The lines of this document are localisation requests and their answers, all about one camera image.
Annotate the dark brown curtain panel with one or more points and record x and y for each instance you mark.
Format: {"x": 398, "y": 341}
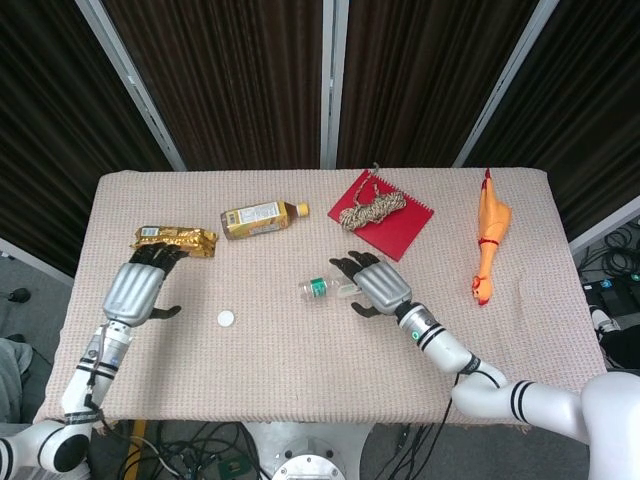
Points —
{"x": 45, "y": 125}
{"x": 425, "y": 80}
{"x": 225, "y": 80}
{"x": 590, "y": 110}

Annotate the yellow floor tape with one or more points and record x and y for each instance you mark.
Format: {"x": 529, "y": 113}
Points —
{"x": 135, "y": 450}

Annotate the jute twine bundle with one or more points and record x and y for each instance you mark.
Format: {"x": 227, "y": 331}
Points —
{"x": 372, "y": 210}

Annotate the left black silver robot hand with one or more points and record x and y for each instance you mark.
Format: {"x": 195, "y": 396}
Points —
{"x": 132, "y": 292}

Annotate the red spiral notebook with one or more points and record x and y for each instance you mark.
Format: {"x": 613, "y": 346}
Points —
{"x": 395, "y": 235}

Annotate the amber tea bottle yellow label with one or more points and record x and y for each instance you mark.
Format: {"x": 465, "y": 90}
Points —
{"x": 255, "y": 220}

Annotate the green circuit board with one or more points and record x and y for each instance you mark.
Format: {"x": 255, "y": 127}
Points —
{"x": 233, "y": 469}

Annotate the silver partition post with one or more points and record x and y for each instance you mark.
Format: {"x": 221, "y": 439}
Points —
{"x": 502, "y": 85}
{"x": 132, "y": 85}
{"x": 334, "y": 85}

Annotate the gold foil snack packet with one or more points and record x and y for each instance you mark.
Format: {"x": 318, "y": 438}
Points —
{"x": 195, "y": 237}

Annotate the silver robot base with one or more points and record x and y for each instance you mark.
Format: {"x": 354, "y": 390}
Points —
{"x": 307, "y": 455}

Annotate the person with white shoe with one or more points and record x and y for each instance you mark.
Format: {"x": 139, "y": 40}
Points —
{"x": 617, "y": 340}

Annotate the transparent bottle with green label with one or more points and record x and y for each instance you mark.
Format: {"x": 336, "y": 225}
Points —
{"x": 317, "y": 289}

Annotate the white bottle cap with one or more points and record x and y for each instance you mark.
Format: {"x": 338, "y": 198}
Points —
{"x": 225, "y": 319}

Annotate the orange rubber chicken toy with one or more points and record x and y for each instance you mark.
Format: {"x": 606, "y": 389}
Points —
{"x": 492, "y": 220}

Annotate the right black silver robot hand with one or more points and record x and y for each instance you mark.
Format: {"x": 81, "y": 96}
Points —
{"x": 382, "y": 287}

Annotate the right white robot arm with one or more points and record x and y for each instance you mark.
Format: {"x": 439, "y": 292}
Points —
{"x": 500, "y": 395}

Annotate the person in grey trousers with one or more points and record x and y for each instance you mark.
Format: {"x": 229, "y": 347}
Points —
{"x": 12, "y": 370}

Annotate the silver partition rail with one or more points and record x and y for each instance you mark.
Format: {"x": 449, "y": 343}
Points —
{"x": 607, "y": 225}
{"x": 35, "y": 262}

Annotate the beige woven tablecloth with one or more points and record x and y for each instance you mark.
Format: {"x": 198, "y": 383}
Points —
{"x": 275, "y": 360}

